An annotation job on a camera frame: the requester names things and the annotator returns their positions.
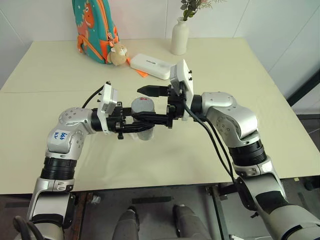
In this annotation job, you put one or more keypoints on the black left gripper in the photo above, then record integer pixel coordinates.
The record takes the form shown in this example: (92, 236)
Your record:
(117, 122)

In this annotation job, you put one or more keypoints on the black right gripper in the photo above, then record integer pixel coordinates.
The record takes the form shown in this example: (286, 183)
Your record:
(176, 107)

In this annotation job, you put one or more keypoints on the grey jar lid red mark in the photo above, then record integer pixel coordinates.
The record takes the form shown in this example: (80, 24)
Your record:
(143, 105)

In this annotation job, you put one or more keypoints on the pale grey jar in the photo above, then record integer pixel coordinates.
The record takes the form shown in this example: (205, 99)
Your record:
(146, 135)

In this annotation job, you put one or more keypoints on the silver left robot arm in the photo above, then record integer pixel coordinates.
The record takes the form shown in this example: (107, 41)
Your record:
(70, 117)

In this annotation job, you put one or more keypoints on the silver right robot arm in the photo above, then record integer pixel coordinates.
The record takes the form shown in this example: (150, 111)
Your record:
(232, 117)

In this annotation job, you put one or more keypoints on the white flat box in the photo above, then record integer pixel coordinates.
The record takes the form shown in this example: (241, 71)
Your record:
(150, 65)

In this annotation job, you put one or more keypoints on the orange flat piece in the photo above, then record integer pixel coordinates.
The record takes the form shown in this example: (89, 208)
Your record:
(142, 74)

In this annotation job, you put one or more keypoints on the brown plush toy pendant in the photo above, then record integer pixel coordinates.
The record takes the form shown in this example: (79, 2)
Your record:
(118, 53)

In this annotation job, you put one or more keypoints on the white ceramic vase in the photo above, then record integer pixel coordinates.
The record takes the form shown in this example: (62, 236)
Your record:
(179, 37)

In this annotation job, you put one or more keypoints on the black flat bar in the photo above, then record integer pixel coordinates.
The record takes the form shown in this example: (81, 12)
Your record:
(151, 200)

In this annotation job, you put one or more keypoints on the teal dinosaur backpack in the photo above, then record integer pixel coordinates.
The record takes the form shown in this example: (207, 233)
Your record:
(92, 27)

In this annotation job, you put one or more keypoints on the grey rounded shape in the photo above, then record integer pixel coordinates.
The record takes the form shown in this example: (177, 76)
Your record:
(187, 222)
(127, 223)

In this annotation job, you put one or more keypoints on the green flower sprig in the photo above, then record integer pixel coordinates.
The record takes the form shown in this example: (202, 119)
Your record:
(191, 7)

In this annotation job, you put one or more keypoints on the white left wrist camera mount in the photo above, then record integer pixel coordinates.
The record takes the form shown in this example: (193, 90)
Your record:
(107, 100)

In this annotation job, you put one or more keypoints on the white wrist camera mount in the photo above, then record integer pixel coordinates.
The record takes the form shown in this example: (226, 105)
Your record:
(107, 100)
(186, 75)

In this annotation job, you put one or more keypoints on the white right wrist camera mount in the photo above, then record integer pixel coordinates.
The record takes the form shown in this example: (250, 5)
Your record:
(186, 75)

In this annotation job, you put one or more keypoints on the dark metal table frame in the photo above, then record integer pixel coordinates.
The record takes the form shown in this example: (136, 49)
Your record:
(220, 212)

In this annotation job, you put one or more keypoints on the dark window frame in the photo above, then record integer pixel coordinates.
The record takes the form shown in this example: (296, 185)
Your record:
(306, 92)

